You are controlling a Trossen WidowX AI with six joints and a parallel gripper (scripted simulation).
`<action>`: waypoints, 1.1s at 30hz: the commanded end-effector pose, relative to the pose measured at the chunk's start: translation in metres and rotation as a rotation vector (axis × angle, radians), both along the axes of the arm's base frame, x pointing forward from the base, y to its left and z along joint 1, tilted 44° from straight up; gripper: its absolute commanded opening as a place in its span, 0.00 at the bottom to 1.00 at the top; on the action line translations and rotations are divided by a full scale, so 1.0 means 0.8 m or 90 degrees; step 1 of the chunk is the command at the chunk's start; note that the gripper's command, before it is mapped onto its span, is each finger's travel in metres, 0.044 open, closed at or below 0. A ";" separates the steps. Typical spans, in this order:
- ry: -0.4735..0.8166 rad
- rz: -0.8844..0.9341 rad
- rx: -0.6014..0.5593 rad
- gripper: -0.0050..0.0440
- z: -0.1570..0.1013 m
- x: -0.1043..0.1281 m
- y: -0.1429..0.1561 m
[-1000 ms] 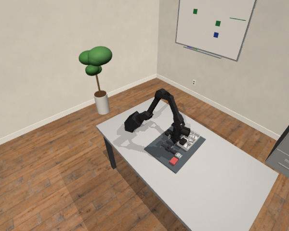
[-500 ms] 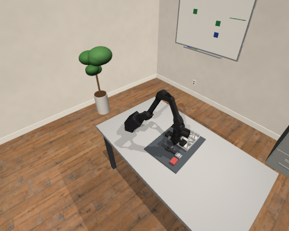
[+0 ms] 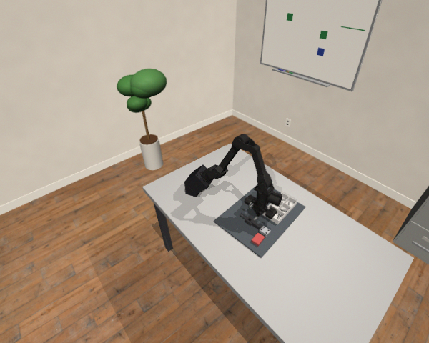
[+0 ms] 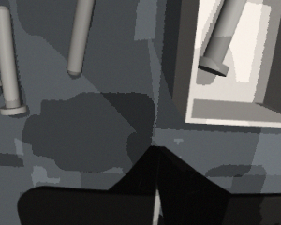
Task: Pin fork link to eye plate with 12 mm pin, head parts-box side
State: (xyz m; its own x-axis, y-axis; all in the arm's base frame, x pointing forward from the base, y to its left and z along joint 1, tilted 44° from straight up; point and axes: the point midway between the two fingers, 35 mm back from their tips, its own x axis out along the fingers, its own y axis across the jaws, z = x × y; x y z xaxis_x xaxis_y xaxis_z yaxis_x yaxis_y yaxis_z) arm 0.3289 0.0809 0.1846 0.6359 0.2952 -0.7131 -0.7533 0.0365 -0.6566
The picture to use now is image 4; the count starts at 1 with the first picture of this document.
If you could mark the grey metal clevis fork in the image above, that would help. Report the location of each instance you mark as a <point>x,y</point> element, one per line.
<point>160,220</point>

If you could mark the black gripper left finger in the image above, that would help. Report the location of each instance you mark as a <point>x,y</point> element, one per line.
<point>47,205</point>

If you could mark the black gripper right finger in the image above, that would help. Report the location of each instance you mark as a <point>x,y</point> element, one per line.
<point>186,198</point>

